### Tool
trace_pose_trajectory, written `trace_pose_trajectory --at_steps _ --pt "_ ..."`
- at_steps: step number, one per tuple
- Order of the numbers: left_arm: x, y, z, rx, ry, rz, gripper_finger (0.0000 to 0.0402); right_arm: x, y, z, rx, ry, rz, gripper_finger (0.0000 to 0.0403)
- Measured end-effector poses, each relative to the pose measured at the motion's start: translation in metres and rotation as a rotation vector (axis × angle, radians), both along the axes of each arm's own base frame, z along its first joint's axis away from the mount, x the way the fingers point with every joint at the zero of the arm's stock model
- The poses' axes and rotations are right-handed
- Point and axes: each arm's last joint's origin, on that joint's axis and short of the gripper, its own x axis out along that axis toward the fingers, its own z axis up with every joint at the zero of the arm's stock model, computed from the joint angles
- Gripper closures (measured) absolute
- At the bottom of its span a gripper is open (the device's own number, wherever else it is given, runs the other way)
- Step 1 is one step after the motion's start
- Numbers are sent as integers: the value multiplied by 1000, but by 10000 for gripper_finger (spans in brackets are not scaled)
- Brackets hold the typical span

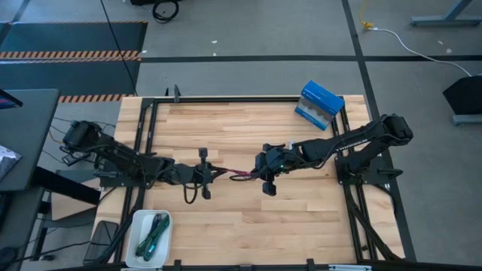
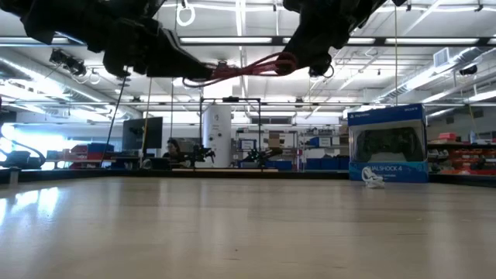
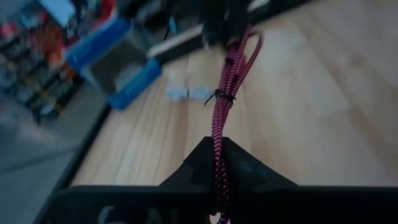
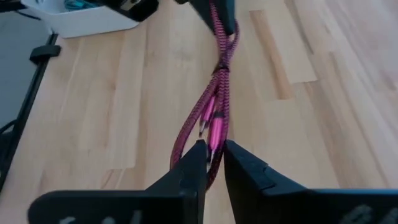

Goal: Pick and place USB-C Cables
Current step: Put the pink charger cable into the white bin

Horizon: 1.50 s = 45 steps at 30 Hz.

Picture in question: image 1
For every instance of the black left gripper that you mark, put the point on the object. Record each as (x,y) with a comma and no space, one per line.
(188,174)

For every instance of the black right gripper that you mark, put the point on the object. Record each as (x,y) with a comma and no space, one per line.
(275,162)

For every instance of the white plastic bin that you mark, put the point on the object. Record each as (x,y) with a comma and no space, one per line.
(165,256)

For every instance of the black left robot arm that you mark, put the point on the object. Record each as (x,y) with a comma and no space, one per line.
(120,158)

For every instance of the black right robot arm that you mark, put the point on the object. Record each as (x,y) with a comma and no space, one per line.
(320,148)

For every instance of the blue game controller box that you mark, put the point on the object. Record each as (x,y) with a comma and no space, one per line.
(320,99)

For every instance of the grey desk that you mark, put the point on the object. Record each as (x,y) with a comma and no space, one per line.
(34,124)

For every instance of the black hazard-striped floor mat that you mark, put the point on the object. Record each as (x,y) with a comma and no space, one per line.
(56,37)

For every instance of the patterned paper sheet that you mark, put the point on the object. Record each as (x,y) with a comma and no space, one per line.
(7,162)

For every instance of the black floor stand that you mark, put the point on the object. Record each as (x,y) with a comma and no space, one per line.
(465,96)

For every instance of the desk monitor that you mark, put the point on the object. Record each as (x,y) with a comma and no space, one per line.
(7,101)

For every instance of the black aluminium table frame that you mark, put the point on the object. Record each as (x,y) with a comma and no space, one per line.
(244,99)

